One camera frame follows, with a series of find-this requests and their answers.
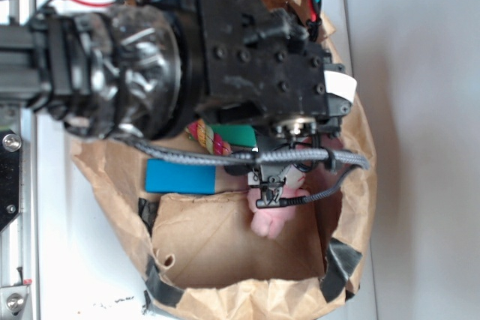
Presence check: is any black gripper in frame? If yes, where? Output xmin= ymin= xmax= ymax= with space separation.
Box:
xmin=164 ymin=0 xmax=356 ymax=139

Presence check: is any green rectangular block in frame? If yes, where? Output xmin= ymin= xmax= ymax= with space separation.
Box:
xmin=211 ymin=124 xmax=257 ymax=148

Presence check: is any robot arm with black wrist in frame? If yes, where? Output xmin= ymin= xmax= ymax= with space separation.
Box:
xmin=1 ymin=0 xmax=357 ymax=140

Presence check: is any blue rectangular block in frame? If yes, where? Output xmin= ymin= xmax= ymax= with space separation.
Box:
xmin=145 ymin=159 xmax=216 ymax=195

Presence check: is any pink plush bunny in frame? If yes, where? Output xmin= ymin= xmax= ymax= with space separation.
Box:
xmin=248 ymin=159 xmax=342 ymax=239

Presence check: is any brown paper bag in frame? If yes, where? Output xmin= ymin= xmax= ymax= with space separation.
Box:
xmin=69 ymin=0 xmax=377 ymax=320

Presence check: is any multicolour twisted rope toy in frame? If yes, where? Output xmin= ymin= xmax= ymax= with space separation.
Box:
xmin=185 ymin=119 xmax=232 ymax=156

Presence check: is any grey braided cable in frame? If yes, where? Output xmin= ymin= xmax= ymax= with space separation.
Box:
xmin=112 ymin=134 xmax=371 ymax=171

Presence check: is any aluminium frame rail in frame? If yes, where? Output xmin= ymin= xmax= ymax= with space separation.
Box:
xmin=0 ymin=0 xmax=41 ymax=320

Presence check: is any black metal bracket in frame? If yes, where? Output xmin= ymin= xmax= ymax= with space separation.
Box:
xmin=1 ymin=130 xmax=22 ymax=232

